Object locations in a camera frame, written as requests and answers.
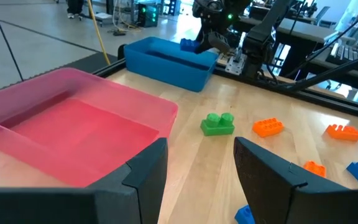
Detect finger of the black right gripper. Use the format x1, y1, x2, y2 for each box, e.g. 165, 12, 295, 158
195, 32, 211, 54
208, 30, 231, 53

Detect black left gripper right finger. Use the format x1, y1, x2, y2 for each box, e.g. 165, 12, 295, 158
233, 136, 358, 224

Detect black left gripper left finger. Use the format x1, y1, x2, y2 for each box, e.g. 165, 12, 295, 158
0, 138, 169, 224

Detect orange toy brick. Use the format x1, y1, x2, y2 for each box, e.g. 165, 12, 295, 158
324, 124, 358, 142
252, 117, 285, 138
303, 161, 327, 179

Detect green toy brick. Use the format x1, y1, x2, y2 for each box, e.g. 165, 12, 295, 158
200, 112, 236, 137

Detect blue plastic bin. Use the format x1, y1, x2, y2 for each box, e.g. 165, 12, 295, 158
123, 36, 219, 93

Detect computer tower with green lights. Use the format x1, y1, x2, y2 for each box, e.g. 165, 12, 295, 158
137, 2, 160, 28

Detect pink plastic bin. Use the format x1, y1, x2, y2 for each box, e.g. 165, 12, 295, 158
0, 67, 179, 188

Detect low white cart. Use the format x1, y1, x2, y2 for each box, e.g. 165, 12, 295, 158
87, 11, 114, 27

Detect grey office chair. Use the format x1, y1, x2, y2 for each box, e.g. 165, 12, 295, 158
314, 5, 331, 27

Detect black computer keyboard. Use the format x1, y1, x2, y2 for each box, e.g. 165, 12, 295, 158
325, 43, 358, 75

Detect person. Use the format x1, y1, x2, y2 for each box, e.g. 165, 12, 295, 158
66, 0, 85, 20

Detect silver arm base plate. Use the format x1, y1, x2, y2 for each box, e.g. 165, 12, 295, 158
225, 52, 246, 75

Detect yellow hanging cable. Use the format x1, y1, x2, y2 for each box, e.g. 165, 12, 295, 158
86, 0, 111, 65

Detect thin black hanging cable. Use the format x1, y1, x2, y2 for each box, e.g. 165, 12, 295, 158
0, 0, 24, 82

